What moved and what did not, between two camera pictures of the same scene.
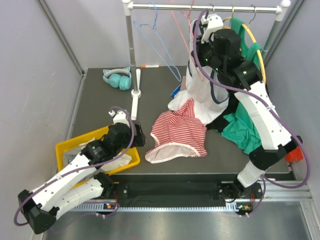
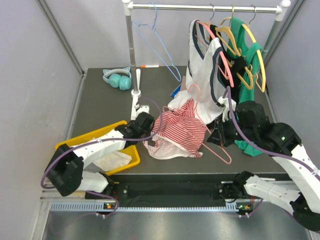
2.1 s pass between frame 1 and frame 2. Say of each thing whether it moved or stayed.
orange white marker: stayed
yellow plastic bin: stayed
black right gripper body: moved
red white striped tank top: stayed
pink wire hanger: moved
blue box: stayed
